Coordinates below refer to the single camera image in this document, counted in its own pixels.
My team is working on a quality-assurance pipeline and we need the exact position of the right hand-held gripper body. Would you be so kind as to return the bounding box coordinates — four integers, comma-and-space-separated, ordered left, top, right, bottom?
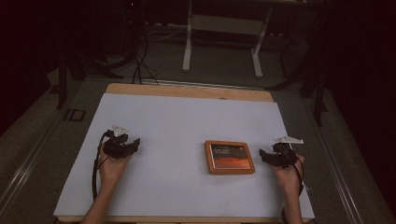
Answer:
272, 135, 304, 170

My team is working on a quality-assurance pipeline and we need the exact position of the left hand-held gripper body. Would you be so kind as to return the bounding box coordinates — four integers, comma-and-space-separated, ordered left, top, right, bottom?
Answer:
102, 124, 131, 157

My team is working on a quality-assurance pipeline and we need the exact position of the person's left hand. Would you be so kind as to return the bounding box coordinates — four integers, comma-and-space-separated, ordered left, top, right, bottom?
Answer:
97, 146, 134, 188

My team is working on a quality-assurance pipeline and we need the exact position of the person's right hand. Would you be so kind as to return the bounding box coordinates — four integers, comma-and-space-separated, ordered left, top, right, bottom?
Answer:
270, 153, 306, 194

